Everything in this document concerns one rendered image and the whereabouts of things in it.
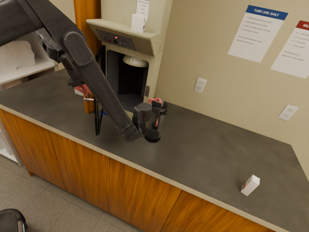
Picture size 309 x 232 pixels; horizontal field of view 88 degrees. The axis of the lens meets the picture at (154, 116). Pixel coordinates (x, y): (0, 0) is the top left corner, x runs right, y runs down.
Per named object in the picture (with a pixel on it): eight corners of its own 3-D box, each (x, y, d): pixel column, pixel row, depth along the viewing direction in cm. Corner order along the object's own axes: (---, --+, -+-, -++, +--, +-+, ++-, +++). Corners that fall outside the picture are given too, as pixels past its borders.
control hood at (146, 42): (101, 39, 87) (100, 18, 81) (156, 55, 81) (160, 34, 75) (86, 43, 78) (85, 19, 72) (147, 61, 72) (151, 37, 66)
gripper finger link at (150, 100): (166, 96, 78) (160, 105, 71) (163, 108, 82) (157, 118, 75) (153, 92, 79) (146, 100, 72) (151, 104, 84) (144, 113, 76)
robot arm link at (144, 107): (119, 130, 68) (129, 142, 62) (117, 107, 61) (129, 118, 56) (143, 121, 74) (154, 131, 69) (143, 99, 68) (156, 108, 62)
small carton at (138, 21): (133, 28, 74) (134, 13, 71) (144, 31, 74) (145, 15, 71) (130, 30, 70) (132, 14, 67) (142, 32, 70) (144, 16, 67)
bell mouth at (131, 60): (131, 54, 106) (132, 45, 102) (156, 61, 102) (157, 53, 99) (117, 60, 92) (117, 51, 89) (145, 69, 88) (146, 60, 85)
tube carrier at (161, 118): (151, 128, 107) (158, 100, 95) (164, 136, 102) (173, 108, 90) (140, 134, 99) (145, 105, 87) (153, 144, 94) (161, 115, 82)
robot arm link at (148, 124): (134, 133, 68) (146, 137, 67) (134, 120, 65) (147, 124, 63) (140, 124, 74) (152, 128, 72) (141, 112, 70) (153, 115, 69)
